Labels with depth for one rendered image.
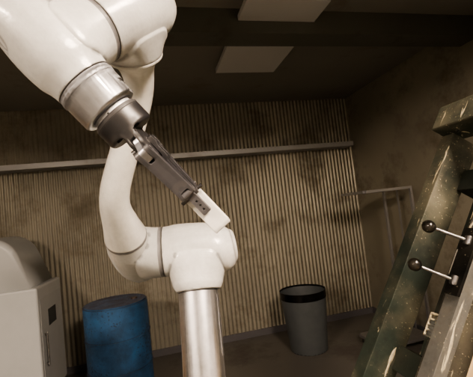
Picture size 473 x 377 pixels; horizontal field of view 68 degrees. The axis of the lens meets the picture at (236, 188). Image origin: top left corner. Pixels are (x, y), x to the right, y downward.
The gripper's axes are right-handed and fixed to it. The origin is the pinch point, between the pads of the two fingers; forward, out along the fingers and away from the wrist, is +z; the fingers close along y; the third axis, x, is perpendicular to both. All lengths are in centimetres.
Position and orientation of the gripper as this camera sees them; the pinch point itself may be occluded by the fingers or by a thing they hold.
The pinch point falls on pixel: (208, 210)
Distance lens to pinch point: 55.5
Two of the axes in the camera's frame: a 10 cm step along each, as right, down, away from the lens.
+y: -0.7, -1.5, 9.9
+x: -7.3, 6.8, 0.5
